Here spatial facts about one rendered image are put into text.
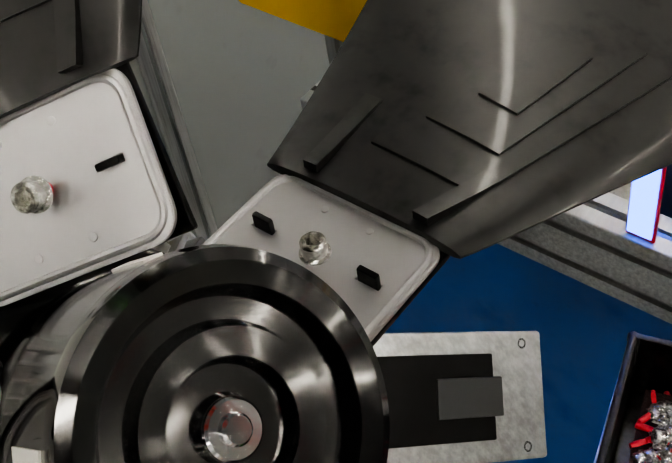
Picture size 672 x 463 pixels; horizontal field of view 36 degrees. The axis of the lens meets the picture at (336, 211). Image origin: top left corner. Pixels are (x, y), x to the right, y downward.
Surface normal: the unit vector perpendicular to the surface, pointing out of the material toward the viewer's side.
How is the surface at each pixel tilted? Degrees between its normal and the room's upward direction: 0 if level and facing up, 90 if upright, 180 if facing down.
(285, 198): 0
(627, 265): 90
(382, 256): 0
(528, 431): 50
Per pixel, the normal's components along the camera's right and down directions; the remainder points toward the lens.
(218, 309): 0.52, -0.14
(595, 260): -0.61, 0.63
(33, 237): -0.29, 0.07
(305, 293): 0.40, 0.07
